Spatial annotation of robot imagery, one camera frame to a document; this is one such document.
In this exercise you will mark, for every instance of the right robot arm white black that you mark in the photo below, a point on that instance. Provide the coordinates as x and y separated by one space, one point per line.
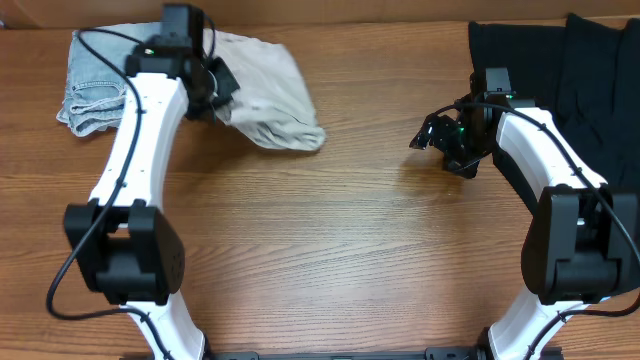
580 248

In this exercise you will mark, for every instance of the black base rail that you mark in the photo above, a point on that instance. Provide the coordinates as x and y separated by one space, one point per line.
385 355

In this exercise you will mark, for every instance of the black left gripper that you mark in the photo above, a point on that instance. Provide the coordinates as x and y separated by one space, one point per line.
227 83

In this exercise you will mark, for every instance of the beige shorts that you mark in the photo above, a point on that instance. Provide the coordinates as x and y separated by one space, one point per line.
272 107

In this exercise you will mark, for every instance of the black garment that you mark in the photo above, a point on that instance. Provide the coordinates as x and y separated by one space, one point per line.
586 74

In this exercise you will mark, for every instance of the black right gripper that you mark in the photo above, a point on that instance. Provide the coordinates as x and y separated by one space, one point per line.
465 167

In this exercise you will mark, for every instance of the folded light blue jeans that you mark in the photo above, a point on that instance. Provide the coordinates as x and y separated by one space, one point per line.
94 94

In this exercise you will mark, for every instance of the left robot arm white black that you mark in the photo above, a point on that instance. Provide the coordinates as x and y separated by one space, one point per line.
121 240

